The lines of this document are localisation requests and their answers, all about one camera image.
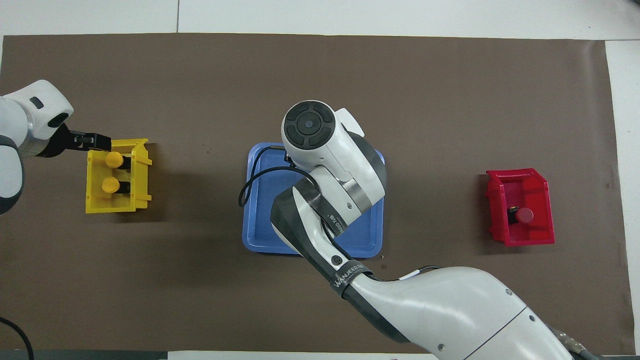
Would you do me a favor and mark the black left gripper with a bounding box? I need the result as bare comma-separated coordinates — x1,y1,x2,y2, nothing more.
37,122,112,159

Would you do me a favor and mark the yellow push button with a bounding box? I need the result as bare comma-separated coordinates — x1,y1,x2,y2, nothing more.
105,151,132,171
101,176,132,196

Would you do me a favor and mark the red push button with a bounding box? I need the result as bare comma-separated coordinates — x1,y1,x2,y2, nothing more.
506,206,535,226

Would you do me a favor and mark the blue plastic tray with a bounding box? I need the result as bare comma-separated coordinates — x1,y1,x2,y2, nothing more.
242,142,386,259

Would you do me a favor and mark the yellow plastic bin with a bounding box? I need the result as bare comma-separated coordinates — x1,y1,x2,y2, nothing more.
85,138,153,215

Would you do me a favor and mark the brown table mat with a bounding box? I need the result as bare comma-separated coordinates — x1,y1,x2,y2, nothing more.
0,33,636,355

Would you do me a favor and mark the red plastic bin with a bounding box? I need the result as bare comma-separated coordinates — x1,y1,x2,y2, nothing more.
486,168,556,247

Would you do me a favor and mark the black velcro arm strap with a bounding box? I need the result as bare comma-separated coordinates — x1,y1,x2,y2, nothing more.
331,259,374,301

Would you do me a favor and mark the thin black white-tipped cable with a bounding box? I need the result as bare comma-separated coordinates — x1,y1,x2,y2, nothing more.
372,264,442,282

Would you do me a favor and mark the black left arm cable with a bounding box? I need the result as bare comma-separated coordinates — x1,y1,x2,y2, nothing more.
0,316,34,360

